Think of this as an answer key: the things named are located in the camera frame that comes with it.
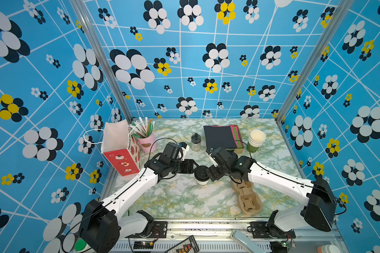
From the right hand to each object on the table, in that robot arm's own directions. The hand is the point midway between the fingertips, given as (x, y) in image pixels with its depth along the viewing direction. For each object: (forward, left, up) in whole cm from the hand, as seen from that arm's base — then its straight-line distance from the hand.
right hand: (214, 167), depth 81 cm
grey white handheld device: (-32, -12, -8) cm, 35 cm away
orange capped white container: (-33, -45, -6) cm, 56 cm away
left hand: (-1, +10, +3) cm, 10 cm away
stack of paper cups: (+16, -25, +3) cm, 30 cm away
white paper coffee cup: (-6, +6, -6) cm, 10 cm away
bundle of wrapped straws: (+23, +43, +5) cm, 49 cm away
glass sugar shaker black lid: (+19, +10, -3) cm, 21 cm away
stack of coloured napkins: (+27, -10, -8) cm, 30 cm away
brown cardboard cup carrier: (-15, -18, -10) cm, 25 cm away
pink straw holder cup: (+18, +40, -3) cm, 44 cm away
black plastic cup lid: (-4, +7, 0) cm, 8 cm away
